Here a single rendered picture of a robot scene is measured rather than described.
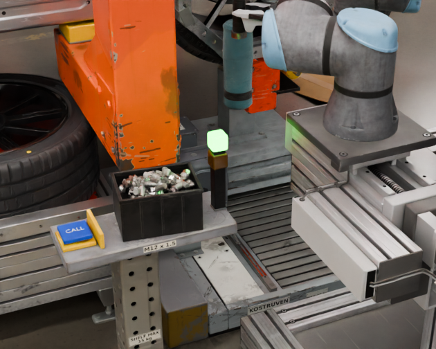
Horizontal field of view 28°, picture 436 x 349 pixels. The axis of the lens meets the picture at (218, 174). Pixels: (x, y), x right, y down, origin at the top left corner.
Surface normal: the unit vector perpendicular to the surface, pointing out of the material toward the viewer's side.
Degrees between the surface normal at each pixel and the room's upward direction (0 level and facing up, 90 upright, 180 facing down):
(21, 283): 90
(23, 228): 90
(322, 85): 1
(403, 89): 0
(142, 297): 90
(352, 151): 0
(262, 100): 90
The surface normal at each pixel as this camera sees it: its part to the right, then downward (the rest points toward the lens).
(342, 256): -0.92, 0.21
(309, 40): -0.28, 0.01
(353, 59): -0.31, 0.48
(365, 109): -0.10, 0.22
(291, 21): -0.23, -0.45
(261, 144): -0.01, -0.87
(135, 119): 0.38, 0.46
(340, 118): -0.65, 0.10
